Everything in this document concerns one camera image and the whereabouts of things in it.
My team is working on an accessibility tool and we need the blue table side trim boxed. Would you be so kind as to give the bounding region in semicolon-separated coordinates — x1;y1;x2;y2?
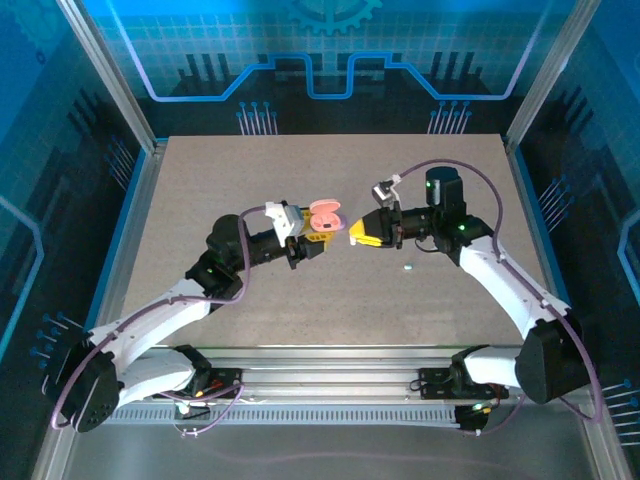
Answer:
74;147;151;364

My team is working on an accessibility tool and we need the grey metal front panel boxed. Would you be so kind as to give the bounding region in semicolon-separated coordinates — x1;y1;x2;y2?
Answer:
29;389;634;480

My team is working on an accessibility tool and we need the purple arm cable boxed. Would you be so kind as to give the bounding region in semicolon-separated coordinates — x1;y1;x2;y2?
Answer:
49;204;271;439
394;158;604;436

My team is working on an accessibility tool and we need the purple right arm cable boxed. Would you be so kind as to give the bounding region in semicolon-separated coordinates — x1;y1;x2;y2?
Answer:
394;158;604;436

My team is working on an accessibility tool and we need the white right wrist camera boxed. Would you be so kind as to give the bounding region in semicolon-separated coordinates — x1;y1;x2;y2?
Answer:
370;172;404;206

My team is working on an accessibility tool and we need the aluminium table edge rail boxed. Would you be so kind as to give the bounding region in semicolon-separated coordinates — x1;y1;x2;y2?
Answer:
92;345;574;366

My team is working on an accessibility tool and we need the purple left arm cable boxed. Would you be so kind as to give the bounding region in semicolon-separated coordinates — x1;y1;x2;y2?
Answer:
49;204;271;439

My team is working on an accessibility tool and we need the black electronics box with LEDs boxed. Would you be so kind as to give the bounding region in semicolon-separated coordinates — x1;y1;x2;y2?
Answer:
453;403;494;435

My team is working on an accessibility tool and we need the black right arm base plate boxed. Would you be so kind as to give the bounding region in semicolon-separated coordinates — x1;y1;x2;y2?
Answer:
417;367;510;400

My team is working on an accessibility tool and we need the aluminium table side rail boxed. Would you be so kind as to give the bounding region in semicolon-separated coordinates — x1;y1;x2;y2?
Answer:
83;139;170;362
502;134;576;364

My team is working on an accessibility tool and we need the aluminium base beam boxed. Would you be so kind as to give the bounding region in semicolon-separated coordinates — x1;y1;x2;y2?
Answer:
64;362;601;401

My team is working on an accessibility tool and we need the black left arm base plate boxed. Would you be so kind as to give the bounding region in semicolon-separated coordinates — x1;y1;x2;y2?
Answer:
151;368;246;401

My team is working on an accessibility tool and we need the aluminium frame post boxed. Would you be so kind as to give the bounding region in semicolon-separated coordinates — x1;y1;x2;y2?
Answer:
503;0;602;154
54;0;160;154

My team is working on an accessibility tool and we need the grey slotted cable duct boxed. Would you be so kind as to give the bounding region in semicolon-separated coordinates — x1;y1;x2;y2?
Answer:
78;405;461;427

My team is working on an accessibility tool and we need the pink earbud charging case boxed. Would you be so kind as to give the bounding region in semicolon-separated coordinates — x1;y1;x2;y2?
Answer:
308;198;349;234

